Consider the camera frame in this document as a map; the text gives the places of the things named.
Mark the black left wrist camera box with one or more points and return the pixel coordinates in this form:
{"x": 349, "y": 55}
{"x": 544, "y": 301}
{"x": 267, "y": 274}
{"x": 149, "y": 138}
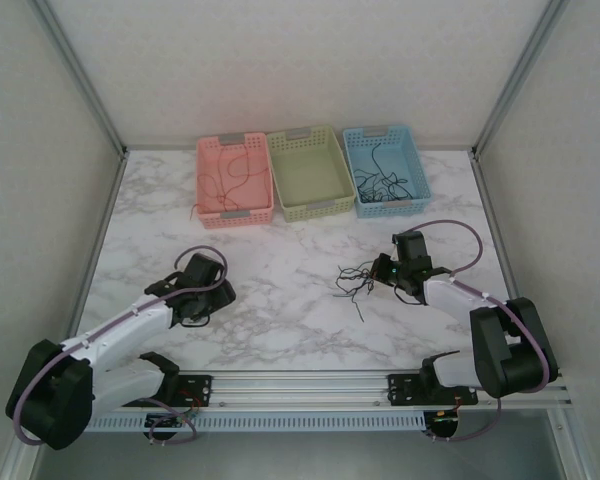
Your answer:
{"x": 202, "y": 267}

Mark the aluminium frame leg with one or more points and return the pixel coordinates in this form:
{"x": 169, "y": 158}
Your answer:
{"x": 565, "y": 450}
{"x": 22, "y": 460}

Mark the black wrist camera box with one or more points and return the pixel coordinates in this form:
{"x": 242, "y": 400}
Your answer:
{"x": 202, "y": 267}
{"x": 412, "y": 247}

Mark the aluminium frame post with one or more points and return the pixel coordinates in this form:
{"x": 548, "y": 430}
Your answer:
{"x": 519, "y": 80}
{"x": 82, "y": 80}

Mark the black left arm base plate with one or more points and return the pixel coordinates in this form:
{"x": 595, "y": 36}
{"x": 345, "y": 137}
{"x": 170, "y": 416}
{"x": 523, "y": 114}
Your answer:
{"x": 200, "y": 385}

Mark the green perforated plastic basket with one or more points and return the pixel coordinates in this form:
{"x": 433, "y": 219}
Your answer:
{"x": 310, "y": 170}

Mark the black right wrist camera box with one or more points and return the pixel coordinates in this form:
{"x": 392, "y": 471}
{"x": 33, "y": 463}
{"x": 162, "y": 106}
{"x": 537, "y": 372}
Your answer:
{"x": 412, "y": 247}

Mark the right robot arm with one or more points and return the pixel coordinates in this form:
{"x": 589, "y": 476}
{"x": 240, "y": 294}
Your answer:
{"x": 445, "y": 302}

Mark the pink perforated plastic basket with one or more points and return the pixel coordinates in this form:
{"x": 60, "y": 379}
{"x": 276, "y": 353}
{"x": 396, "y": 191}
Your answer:
{"x": 260, "y": 217}

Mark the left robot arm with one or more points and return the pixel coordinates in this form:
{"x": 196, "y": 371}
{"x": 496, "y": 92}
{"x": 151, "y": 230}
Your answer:
{"x": 130, "y": 327}

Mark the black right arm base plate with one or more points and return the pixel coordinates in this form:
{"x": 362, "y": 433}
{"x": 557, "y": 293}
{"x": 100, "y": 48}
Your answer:
{"x": 405, "y": 390}

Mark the blue perforated plastic basket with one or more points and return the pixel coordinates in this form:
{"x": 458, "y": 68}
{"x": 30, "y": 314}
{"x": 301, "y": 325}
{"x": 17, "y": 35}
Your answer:
{"x": 405, "y": 155}

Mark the aluminium mounting rail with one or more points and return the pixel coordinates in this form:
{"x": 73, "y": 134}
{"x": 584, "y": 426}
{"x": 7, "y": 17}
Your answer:
{"x": 300, "y": 390}

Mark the aluminium table side rail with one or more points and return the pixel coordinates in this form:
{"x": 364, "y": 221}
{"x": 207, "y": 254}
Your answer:
{"x": 94, "y": 260}
{"x": 497, "y": 225}

